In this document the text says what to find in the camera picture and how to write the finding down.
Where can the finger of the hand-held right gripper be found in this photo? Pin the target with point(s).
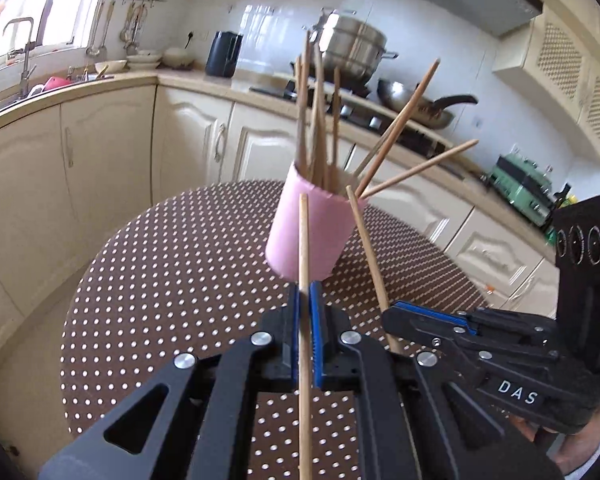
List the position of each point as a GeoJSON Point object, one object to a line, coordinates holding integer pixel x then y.
{"type": "Point", "coordinates": [432, 316]}
{"type": "Point", "coordinates": [420, 329]}

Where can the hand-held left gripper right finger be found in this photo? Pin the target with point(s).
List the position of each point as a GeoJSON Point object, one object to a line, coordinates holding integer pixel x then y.
{"type": "Point", "coordinates": [316, 335]}

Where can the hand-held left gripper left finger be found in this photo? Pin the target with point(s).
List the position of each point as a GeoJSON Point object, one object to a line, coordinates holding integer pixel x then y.
{"type": "Point", "coordinates": [295, 335]}

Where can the single wooden chopstick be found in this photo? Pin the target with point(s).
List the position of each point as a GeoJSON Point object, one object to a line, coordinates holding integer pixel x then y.
{"type": "Point", "coordinates": [371, 260]}
{"type": "Point", "coordinates": [304, 410]}

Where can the pink cup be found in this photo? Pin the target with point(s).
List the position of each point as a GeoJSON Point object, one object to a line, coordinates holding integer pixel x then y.
{"type": "Point", "coordinates": [325, 230]}

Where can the bunch of wooden chopsticks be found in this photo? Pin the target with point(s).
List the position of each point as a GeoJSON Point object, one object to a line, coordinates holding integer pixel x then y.
{"type": "Point", "coordinates": [320, 167]}

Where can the person's right hand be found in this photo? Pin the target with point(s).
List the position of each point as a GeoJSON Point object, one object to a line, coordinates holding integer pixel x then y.
{"type": "Point", "coordinates": [580, 452]}

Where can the green electric cooking appliance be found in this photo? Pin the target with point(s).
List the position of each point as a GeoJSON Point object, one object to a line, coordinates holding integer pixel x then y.
{"type": "Point", "coordinates": [522, 190]}

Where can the black glass gas stove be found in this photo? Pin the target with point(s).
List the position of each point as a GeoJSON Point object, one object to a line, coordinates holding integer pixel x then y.
{"type": "Point", "coordinates": [430, 145]}

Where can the large cream lattice cabinet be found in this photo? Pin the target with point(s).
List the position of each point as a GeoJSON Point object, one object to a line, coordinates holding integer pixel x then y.
{"type": "Point", "coordinates": [555, 75]}

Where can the cream base kitchen cabinets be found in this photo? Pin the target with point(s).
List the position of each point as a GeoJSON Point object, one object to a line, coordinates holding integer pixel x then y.
{"type": "Point", "coordinates": [105, 150]}

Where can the beige stone countertop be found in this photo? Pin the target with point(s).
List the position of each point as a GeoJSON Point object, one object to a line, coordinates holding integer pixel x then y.
{"type": "Point", "coordinates": [205, 80]}

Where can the stainless steel steamer pot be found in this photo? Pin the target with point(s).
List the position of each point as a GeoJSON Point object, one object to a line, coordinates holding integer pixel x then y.
{"type": "Point", "coordinates": [360, 45]}

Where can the dark blue kettle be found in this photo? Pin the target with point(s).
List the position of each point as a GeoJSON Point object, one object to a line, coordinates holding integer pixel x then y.
{"type": "Point", "coordinates": [222, 57]}

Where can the stacked white bowls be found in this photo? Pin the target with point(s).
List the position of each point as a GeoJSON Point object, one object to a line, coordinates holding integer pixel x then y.
{"type": "Point", "coordinates": [178, 58]}

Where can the white bowls on counter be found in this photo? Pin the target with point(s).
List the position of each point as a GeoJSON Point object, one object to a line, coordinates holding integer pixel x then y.
{"type": "Point", "coordinates": [144, 60]}

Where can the white bowl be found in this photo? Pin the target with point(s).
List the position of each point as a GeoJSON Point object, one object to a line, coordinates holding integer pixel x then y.
{"type": "Point", "coordinates": [111, 66]}

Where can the hanging slotted skimmer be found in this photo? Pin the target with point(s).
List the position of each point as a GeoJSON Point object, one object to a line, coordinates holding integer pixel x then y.
{"type": "Point", "coordinates": [126, 32]}

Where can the pink plastic bowl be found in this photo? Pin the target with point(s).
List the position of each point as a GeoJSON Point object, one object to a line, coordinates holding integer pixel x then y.
{"type": "Point", "coordinates": [55, 83]}

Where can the hanging steel ladle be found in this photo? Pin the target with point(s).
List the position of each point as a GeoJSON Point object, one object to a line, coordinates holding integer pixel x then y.
{"type": "Point", "coordinates": [94, 50]}

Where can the hanging steel spoon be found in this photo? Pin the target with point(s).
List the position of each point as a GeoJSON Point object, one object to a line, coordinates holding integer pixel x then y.
{"type": "Point", "coordinates": [105, 25]}

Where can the stainless steel sink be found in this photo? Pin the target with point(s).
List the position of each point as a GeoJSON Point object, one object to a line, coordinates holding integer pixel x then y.
{"type": "Point", "coordinates": [10, 102]}

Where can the steel sink faucet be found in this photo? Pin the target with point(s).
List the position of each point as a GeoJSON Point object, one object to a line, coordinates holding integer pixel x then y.
{"type": "Point", "coordinates": [26, 75]}

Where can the barred kitchen window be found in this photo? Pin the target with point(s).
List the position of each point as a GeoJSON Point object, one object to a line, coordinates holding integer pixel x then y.
{"type": "Point", "coordinates": [30, 10]}

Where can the wall outlet with plug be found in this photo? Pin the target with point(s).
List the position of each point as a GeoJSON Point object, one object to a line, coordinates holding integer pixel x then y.
{"type": "Point", "coordinates": [190, 36]}

